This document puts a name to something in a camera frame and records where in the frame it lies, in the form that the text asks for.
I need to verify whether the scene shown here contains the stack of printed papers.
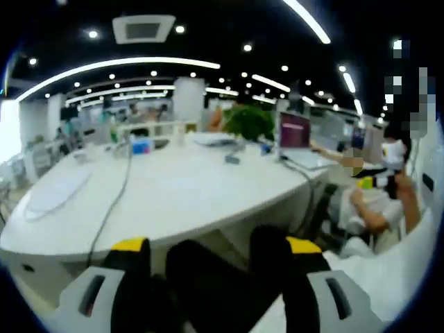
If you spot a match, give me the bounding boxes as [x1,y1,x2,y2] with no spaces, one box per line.
[193,133,237,147]

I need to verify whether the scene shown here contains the green potted plant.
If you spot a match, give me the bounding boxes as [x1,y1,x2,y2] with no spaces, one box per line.
[223,103,278,144]

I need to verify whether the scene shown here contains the laptop with purple screen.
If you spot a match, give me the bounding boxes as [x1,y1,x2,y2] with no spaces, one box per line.
[277,110,336,171]

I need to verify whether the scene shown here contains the black laptop cable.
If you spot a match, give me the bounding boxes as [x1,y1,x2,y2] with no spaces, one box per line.
[279,155,315,240]

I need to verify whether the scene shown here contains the long black table cable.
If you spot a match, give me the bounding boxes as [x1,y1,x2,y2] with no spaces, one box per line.
[86,144,135,268]

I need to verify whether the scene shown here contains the ceiling spot lights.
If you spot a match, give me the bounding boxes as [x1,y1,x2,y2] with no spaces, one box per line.
[27,24,389,122]

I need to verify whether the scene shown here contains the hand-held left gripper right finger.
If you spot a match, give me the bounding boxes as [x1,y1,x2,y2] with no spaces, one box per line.
[282,237,384,333]

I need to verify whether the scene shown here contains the blue box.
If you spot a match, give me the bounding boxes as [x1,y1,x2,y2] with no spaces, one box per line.
[130,137,154,156]

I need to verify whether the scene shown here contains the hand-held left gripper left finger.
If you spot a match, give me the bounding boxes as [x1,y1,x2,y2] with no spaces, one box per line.
[51,237,164,333]

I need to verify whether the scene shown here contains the ceiling air conditioner vent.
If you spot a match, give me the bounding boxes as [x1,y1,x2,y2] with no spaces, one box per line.
[112,13,177,45]

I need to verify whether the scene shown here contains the white low shelf unit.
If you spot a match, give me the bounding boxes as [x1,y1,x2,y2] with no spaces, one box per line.
[119,120,202,146]

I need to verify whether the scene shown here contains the person's right hand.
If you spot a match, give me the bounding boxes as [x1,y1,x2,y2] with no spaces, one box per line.
[394,169,418,200]

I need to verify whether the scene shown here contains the ceiling light strips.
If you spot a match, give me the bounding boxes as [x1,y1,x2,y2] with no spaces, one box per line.
[15,0,365,119]

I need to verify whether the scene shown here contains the white column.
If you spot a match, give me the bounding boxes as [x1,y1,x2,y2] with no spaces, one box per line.
[173,78,206,123]

